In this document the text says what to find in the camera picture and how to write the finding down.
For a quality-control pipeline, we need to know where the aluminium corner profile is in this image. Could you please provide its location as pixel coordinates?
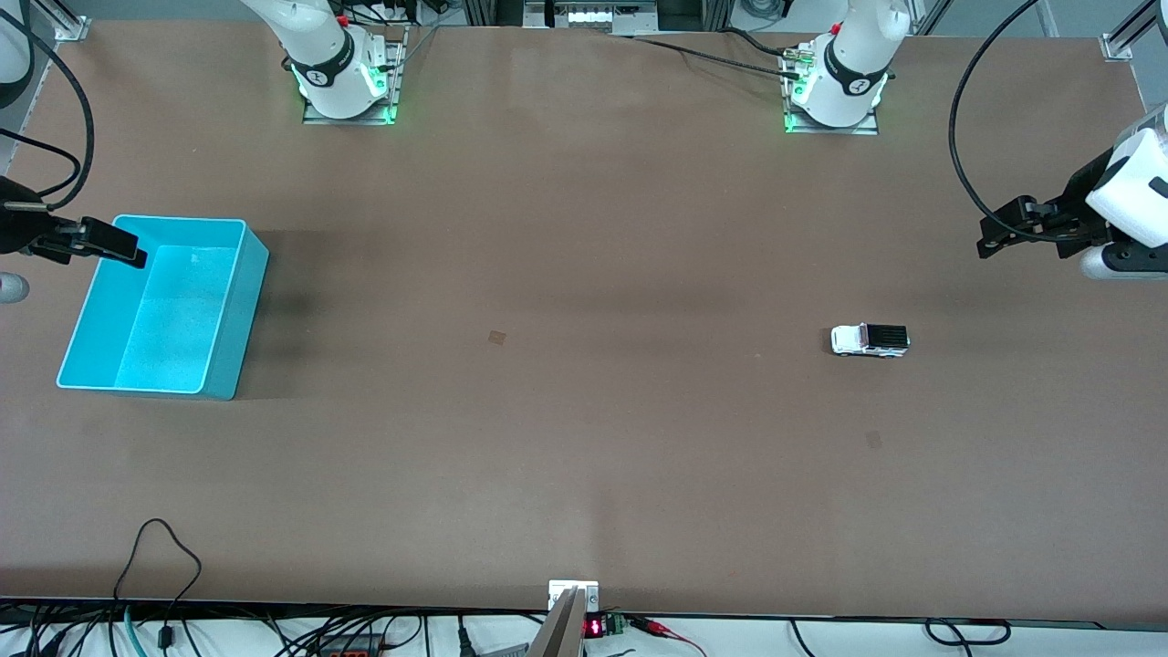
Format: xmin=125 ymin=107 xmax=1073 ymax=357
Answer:
xmin=32 ymin=0 xmax=92 ymax=43
xmin=1100 ymin=0 xmax=1168 ymax=63

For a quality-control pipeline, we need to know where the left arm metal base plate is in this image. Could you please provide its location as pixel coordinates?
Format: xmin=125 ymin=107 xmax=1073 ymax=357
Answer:
xmin=780 ymin=46 xmax=880 ymax=136

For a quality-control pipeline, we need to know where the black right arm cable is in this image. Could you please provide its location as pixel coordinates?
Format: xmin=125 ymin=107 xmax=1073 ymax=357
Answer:
xmin=0 ymin=5 xmax=96 ymax=209

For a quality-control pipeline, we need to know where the red clip lead wire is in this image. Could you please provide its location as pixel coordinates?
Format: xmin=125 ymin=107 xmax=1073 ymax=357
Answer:
xmin=625 ymin=616 xmax=708 ymax=657

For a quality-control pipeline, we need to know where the long black table cable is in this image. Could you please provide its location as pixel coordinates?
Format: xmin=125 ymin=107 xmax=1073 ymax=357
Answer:
xmin=631 ymin=36 xmax=804 ymax=80

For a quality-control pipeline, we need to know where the white jeep toy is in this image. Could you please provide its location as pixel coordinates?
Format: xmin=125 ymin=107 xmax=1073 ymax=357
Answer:
xmin=831 ymin=323 xmax=911 ymax=359

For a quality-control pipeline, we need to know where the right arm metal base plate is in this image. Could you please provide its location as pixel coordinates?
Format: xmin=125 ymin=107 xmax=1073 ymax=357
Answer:
xmin=303 ymin=26 xmax=409 ymax=126

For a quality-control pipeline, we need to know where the thin black looped cable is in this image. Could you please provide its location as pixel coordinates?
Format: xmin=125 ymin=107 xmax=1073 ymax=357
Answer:
xmin=112 ymin=518 xmax=203 ymax=644

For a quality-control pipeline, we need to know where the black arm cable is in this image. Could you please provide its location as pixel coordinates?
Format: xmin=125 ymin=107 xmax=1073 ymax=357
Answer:
xmin=948 ymin=0 xmax=1110 ymax=244
xmin=0 ymin=5 xmax=96 ymax=209

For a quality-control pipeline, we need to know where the black cable bundle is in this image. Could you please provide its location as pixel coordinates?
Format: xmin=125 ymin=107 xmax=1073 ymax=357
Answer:
xmin=0 ymin=600 xmax=430 ymax=657

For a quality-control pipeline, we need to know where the short black table cable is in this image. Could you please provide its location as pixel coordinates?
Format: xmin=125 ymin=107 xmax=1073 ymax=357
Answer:
xmin=719 ymin=27 xmax=793 ymax=57

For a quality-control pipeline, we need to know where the black coiled cable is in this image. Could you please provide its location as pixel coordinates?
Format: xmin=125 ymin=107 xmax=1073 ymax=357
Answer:
xmin=923 ymin=618 xmax=1012 ymax=648

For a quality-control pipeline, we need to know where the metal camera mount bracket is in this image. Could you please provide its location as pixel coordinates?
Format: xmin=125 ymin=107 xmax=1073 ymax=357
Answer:
xmin=529 ymin=580 xmax=600 ymax=657

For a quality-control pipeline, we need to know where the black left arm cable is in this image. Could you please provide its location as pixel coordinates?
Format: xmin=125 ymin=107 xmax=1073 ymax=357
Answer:
xmin=948 ymin=0 xmax=1110 ymax=244

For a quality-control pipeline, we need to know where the turquoise plastic bin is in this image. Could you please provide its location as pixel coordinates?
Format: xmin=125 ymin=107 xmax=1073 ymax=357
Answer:
xmin=57 ymin=214 xmax=270 ymax=401

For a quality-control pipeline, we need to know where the grey metal control box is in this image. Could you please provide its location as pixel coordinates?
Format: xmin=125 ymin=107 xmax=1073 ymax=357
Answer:
xmin=524 ymin=0 xmax=660 ymax=37

